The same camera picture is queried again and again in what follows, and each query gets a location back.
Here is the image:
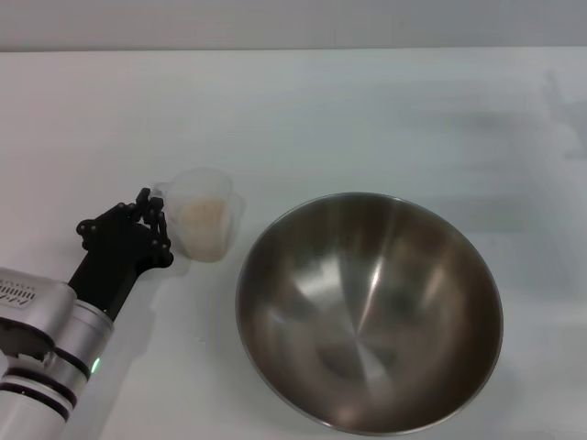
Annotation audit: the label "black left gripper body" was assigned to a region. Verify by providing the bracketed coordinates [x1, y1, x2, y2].
[68, 221, 175, 320]

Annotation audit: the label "clear plastic measuring cup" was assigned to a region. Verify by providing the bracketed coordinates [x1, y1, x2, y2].
[152, 168, 249, 264]

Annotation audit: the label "stainless steel mixing bowl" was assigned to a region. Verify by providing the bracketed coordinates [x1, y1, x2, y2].
[234, 192, 505, 437]

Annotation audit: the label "raw rice grains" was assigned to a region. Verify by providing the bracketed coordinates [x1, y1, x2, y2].
[180, 198, 227, 259]

